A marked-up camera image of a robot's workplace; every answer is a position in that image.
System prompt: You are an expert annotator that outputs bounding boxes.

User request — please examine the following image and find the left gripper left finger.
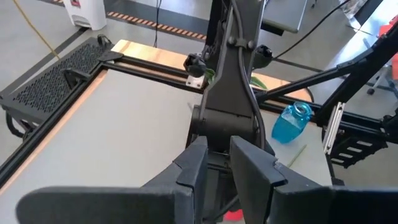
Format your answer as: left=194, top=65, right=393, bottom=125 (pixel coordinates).
left=15, top=136, right=209, bottom=224

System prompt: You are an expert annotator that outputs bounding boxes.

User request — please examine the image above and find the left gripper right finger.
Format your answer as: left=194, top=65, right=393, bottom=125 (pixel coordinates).
left=229, top=135, right=398, bottom=224

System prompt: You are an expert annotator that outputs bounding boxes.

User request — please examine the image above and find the black artificial tulip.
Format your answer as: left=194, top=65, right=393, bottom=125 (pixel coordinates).
left=183, top=53, right=216, bottom=84
left=250, top=44, right=274, bottom=91

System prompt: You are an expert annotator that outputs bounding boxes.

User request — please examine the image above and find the blue glass vase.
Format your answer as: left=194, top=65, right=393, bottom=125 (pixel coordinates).
left=271, top=101, right=313, bottom=145

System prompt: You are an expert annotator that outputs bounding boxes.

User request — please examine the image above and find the silver metal bar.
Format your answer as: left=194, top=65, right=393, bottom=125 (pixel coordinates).
left=322, top=101, right=346, bottom=156

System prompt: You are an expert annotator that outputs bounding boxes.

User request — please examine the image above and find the black diagonal beam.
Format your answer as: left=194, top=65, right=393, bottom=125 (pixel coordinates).
left=257, top=18, right=398, bottom=127

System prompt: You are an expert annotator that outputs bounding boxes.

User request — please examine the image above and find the black perforated computer case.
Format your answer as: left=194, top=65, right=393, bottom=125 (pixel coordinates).
left=0, top=34, right=125, bottom=139

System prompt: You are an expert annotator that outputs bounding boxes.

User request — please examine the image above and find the red equipment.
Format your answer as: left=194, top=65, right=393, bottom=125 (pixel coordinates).
left=378, top=15, right=398, bottom=82

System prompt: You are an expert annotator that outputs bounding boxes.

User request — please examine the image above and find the white bin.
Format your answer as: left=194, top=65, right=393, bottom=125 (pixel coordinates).
left=62, top=0, right=108, bottom=31

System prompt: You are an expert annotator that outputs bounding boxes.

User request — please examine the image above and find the silver metal bracket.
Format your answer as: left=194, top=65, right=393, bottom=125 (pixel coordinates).
left=185, top=74, right=206, bottom=90

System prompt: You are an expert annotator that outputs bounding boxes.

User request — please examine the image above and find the long black cable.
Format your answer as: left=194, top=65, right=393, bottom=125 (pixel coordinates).
left=154, top=0, right=163, bottom=48

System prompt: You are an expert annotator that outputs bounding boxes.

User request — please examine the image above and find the yellow cable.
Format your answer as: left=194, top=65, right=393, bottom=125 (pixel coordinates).
left=12, top=0, right=62, bottom=60

